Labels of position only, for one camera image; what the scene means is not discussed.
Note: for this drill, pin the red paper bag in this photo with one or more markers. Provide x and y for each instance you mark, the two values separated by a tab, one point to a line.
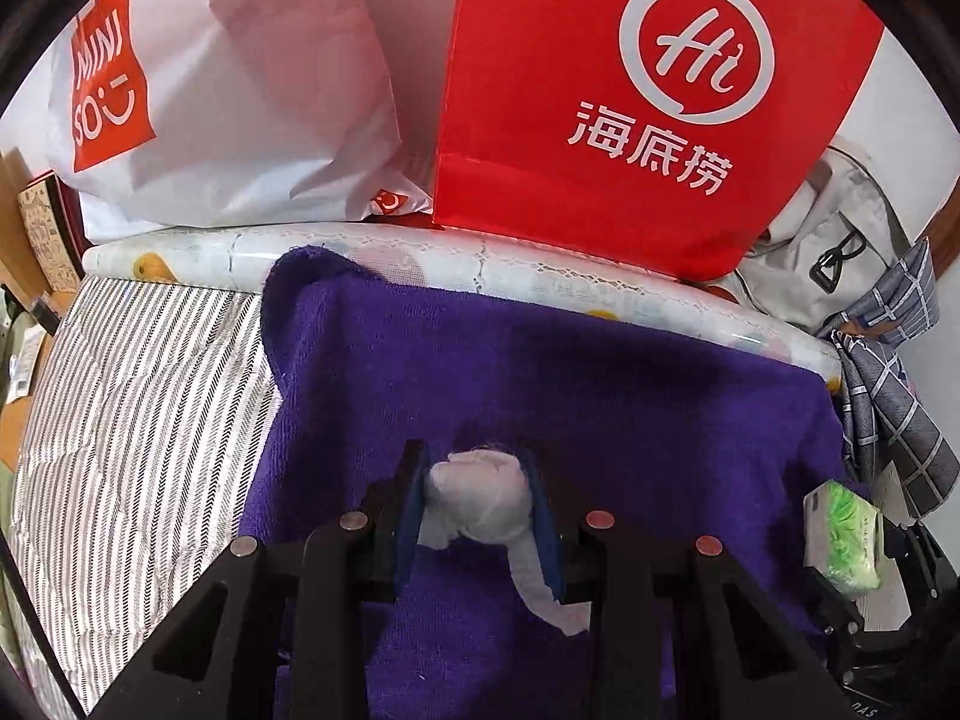
600	187

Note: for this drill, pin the white cloth glove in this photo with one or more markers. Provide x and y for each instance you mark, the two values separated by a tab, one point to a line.
480	495

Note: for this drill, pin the patterned brown box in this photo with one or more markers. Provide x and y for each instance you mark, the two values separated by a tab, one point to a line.
49	232

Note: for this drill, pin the striped grey white quilt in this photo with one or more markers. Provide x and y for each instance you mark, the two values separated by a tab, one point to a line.
135	405

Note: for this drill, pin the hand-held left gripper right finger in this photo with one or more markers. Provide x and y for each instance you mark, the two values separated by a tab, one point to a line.
546	540

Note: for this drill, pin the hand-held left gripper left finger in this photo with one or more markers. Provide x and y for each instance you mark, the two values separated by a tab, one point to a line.
409	532

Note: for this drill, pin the grey backpack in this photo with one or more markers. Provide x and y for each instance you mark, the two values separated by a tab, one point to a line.
817	232

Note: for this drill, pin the rolled white printed mat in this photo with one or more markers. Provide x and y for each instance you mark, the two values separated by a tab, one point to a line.
487	262

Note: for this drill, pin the purple towel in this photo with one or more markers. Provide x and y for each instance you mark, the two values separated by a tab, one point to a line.
600	390

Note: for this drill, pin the grey plaid cloth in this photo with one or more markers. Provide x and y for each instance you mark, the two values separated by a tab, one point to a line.
907	420

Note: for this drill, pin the white shopping bag red label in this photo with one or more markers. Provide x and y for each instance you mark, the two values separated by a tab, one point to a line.
247	90

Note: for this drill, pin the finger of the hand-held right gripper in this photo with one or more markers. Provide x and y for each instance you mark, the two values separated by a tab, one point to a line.
836	604
911	555

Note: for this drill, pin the pale green tissue packet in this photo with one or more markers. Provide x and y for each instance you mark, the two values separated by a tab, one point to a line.
844	532

